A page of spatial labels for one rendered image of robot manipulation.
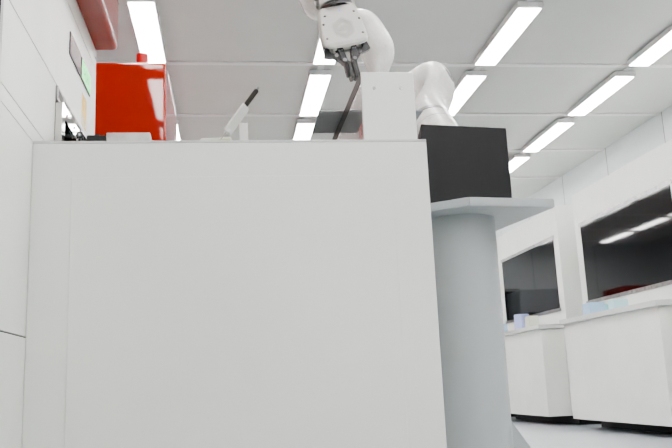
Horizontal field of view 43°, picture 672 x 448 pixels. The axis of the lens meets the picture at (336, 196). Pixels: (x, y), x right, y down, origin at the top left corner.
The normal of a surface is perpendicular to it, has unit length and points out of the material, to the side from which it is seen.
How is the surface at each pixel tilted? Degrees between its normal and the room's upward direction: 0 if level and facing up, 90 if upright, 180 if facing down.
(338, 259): 90
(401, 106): 90
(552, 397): 90
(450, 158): 90
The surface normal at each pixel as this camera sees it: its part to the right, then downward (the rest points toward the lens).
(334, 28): 0.07, -0.21
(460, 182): 0.28, -0.22
